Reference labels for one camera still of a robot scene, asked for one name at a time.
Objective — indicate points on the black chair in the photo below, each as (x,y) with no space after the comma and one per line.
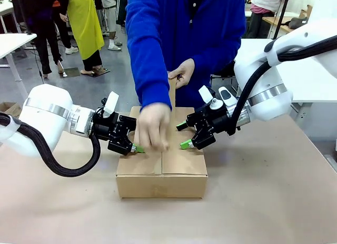
(223,71)

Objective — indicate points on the bystander in pink white top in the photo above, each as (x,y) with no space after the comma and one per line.
(263,10)

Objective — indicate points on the wooden table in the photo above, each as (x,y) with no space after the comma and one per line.
(275,21)

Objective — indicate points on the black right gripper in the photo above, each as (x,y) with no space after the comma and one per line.
(217,120)

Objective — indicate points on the person's left hand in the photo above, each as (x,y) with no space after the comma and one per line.
(185,71)

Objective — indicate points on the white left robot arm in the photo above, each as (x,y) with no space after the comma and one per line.
(44,115)

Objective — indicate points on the black tripod pole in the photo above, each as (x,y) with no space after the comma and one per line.
(283,14)

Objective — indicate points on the brown cardboard packing box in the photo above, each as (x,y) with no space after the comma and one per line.
(163,186)

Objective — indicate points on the white table with white leg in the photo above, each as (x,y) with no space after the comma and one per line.
(13,44)

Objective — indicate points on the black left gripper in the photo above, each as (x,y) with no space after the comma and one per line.
(108,127)

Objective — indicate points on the person's right forearm blue sleeve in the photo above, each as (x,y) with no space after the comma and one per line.
(152,89)

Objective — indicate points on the grey bag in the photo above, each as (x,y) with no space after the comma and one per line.
(297,22)

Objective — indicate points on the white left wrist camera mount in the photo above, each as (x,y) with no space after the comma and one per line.
(111,102)

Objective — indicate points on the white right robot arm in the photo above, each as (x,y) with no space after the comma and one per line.
(263,70)

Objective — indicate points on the person in blue sweater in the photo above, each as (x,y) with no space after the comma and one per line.
(184,23)

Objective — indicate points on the bystander with yellow apron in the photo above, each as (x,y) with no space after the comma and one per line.
(85,25)

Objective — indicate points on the person's right hand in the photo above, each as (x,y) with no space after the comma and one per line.
(152,125)

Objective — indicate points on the bystander in dark clothes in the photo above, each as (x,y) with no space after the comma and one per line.
(44,31)

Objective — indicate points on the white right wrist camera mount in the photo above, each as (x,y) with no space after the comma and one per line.
(206,95)

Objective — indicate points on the person's left forearm blue sleeve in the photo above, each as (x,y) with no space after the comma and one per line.
(213,62)

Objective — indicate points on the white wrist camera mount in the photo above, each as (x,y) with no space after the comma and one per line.
(206,95)
(111,102)

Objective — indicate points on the bystander in beige shorts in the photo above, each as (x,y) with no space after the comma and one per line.
(111,15)

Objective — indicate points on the small open cardboard box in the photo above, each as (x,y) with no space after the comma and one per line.
(8,108)

